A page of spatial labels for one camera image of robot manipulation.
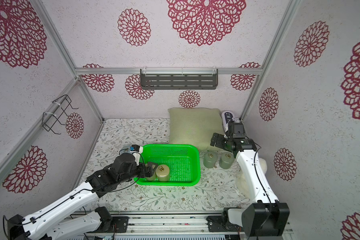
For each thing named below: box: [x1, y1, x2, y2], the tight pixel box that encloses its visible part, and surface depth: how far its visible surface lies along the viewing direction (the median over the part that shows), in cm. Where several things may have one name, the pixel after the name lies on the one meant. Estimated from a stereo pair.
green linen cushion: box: [167, 107, 225, 151], surface depth 102 cm
